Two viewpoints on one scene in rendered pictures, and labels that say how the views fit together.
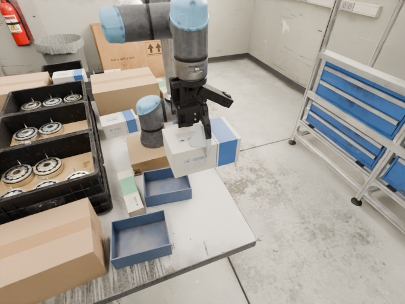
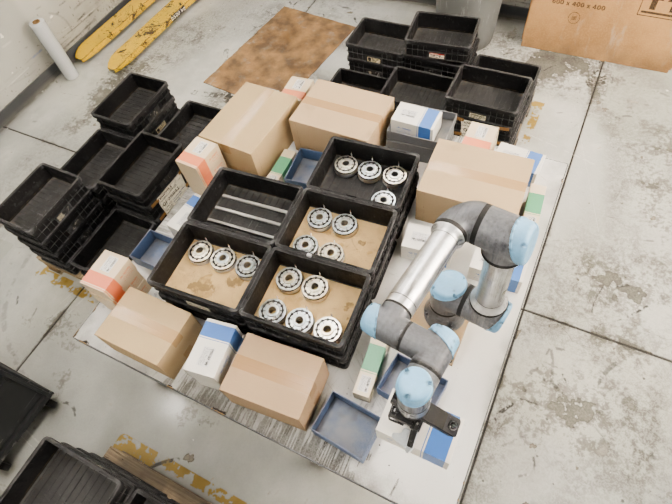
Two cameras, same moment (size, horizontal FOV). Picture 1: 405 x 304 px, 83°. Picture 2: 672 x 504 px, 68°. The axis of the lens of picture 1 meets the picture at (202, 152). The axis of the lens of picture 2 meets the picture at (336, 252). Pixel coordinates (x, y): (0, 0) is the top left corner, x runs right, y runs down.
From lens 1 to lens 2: 101 cm
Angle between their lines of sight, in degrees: 39
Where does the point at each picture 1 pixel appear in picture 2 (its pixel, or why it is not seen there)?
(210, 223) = (420, 468)
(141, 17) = (391, 341)
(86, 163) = (349, 305)
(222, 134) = (437, 443)
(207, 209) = not seen: hidden behind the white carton
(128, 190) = (369, 364)
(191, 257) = (375, 482)
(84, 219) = (308, 381)
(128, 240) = (338, 415)
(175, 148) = (383, 423)
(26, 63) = not seen: outside the picture
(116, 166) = not seen: hidden behind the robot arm
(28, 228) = (270, 356)
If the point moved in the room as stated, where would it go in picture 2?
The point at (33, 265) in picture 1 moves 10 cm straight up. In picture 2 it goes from (259, 395) to (251, 386)
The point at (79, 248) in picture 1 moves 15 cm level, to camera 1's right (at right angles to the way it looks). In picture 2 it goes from (291, 408) to (322, 442)
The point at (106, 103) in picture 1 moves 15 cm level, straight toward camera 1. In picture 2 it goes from (429, 205) to (419, 234)
